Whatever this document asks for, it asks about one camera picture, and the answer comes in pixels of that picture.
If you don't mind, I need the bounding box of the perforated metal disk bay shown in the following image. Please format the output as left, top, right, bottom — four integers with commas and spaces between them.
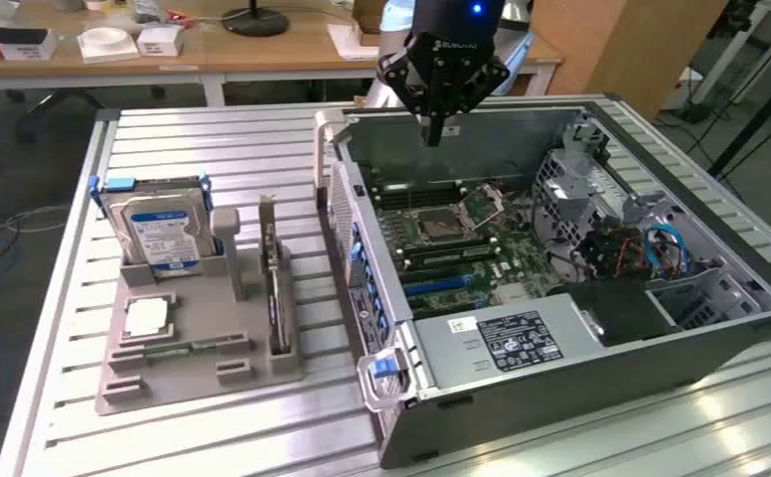
530, 148, 626, 244

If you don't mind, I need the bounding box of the installed RAM stick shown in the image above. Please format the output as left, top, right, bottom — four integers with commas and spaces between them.
403, 245, 498, 270

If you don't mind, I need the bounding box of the grey floor cable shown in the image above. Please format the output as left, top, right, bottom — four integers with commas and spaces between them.
0, 207, 70, 235

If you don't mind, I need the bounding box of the wooden cabinet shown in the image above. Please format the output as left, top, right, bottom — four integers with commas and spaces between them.
530, 0, 732, 120

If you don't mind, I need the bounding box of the grey power supply unit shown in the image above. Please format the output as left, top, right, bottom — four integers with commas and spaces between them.
411, 292, 606, 392

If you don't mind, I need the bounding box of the green RAM stick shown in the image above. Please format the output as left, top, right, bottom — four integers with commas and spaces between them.
139, 336, 229, 357

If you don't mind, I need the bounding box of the hard disk in blue caddy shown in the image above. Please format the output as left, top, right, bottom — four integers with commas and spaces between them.
88, 171, 219, 279

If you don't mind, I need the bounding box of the white box with black lid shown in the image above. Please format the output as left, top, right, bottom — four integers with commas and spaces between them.
0, 27, 62, 62

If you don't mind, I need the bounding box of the black round lamp base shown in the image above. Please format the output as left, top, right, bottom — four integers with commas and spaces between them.
222, 0, 293, 37

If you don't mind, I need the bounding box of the plain white box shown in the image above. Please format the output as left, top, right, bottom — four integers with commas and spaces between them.
136, 25, 186, 57

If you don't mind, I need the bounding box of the grey parts rack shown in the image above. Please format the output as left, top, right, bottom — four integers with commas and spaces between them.
96, 196, 307, 417

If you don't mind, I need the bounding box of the CPU socket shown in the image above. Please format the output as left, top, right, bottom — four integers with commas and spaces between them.
411, 208, 467, 239

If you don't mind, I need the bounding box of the white square holder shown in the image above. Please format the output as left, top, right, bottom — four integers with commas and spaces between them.
78, 27, 142, 65

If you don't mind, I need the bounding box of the green motherboard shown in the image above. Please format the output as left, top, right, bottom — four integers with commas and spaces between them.
362, 168, 560, 322

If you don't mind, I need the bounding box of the clear plastic case handle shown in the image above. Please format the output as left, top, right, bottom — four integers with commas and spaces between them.
355, 346, 422, 412

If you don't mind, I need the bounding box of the silver CPU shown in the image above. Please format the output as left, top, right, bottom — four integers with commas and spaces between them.
123, 297, 176, 339

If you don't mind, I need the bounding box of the black slanted stand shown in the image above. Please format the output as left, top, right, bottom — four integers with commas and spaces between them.
706, 44, 771, 178

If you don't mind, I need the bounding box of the blue wire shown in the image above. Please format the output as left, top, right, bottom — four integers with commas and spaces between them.
644, 223, 692, 279

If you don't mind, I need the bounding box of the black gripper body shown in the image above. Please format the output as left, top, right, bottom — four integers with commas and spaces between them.
402, 0, 505, 119

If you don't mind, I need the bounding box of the wooden desk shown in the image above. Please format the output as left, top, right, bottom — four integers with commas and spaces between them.
0, 0, 568, 108

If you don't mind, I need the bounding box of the open metal socket cover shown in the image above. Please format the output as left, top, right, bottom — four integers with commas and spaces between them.
458, 183, 510, 225

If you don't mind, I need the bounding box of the blue expansion slot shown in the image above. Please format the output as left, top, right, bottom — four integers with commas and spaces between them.
403, 276, 467, 295

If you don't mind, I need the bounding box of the white paper booklet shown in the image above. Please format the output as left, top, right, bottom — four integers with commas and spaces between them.
327, 23, 382, 62

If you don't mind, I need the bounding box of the graphics card with metal bracket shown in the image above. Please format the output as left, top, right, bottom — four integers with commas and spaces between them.
258, 192, 294, 359

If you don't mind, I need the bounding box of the open black PC case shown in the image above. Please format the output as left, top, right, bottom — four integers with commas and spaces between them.
329, 101, 771, 469

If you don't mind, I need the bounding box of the black office chair base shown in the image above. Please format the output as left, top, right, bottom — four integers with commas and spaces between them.
7, 86, 106, 145

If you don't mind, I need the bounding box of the brown cardboard box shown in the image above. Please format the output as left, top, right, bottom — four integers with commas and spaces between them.
351, 0, 418, 37

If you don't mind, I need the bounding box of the red and black wire bundle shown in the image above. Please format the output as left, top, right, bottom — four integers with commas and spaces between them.
574, 223, 653, 282

